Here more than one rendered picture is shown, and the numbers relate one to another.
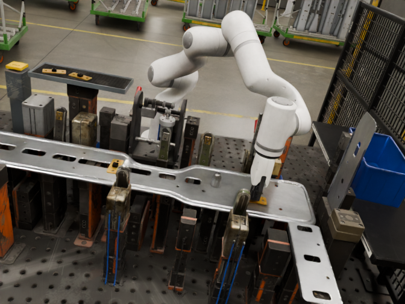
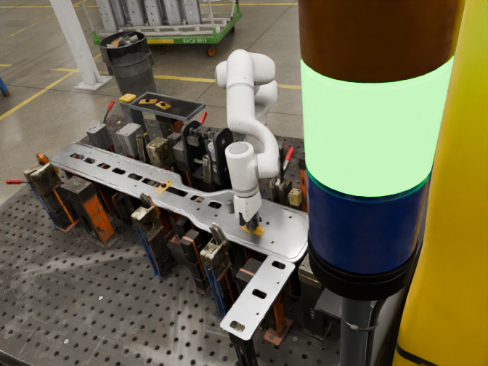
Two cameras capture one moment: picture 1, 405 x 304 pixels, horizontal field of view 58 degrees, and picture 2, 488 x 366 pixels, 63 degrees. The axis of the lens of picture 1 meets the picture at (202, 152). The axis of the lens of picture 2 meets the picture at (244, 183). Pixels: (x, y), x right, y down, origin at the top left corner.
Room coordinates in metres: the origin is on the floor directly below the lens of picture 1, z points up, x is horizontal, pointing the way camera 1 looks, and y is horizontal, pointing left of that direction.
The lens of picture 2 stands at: (0.20, -0.82, 2.01)
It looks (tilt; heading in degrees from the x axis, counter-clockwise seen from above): 39 degrees down; 40
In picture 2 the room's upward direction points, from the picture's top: 10 degrees counter-clockwise
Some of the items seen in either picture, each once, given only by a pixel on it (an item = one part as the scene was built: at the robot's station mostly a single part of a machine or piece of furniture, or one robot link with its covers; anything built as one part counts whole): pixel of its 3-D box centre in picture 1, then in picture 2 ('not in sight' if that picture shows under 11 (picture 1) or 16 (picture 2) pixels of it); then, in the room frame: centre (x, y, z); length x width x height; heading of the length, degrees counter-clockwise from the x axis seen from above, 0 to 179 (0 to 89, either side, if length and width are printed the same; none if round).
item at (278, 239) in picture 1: (266, 271); (255, 295); (0.82, -0.27, 0.84); 0.11 x 0.10 x 0.28; 1
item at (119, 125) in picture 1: (120, 162); (192, 177); (1.19, 0.31, 0.89); 0.13 x 0.11 x 0.38; 1
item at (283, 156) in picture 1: (273, 183); (306, 211); (1.16, -0.29, 0.95); 0.03 x 0.01 x 0.50; 91
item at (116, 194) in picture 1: (116, 234); (155, 241); (0.82, 0.21, 0.87); 0.12 x 0.09 x 0.35; 1
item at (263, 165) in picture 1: (263, 164); (247, 200); (0.95, -0.19, 1.14); 0.10 x 0.07 x 0.11; 1
